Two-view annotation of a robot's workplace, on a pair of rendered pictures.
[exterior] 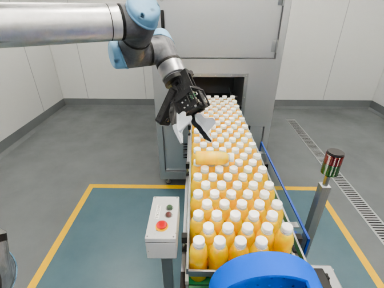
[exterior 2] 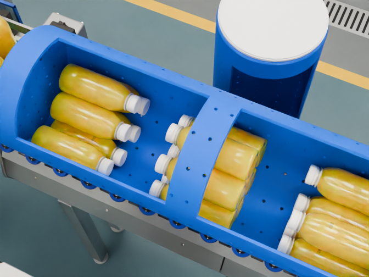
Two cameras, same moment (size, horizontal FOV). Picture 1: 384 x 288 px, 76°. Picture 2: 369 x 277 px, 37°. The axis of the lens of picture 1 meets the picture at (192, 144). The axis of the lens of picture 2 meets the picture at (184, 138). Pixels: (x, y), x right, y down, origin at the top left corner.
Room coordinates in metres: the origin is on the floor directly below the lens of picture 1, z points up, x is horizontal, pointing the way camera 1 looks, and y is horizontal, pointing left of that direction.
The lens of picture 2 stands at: (-0.22, 0.28, 2.12)
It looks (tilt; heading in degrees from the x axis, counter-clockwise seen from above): 62 degrees down; 296
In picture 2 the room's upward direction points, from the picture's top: 2 degrees counter-clockwise
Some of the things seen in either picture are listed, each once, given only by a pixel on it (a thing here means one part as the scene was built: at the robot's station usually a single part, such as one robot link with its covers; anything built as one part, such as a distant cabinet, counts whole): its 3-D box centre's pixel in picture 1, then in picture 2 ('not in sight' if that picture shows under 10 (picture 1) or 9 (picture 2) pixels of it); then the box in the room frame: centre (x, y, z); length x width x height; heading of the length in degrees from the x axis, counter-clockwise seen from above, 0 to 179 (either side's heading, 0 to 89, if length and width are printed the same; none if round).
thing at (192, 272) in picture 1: (248, 273); not in sight; (0.51, -0.19, 0.96); 0.40 x 0.01 x 0.03; 89
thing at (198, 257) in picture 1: (198, 259); not in sight; (0.55, -0.02, 0.98); 0.07 x 0.07 x 0.17
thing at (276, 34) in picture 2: not in sight; (273, 16); (-0.02, -0.64, 1.03); 0.28 x 0.28 x 0.01
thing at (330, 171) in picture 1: (330, 167); not in sight; (0.81, -0.55, 1.18); 0.06 x 0.06 x 0.05
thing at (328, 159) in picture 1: (334, 158); not in sight; (0.81, -0.55, 1.23); 0.06 x 0.06 x 0.04
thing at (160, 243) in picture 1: (164, 224); not in sight; (0.64, 0.10, 1.05); 0.20 x 0.10 x 0.10; 179
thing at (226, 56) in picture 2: not in sight; (255, 107); (-0.02, -0.64, 0.59); 0.28 x 0.28 x 0.88
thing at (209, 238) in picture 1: (207, 244); not in sight; (0.61, -0.06, 0.98); 0.07 x 0.07 x 0.17
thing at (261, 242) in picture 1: (261, 242); not in sight; (0.55, -0.23, 1.07); 0.04 x 0.04 x 0.02
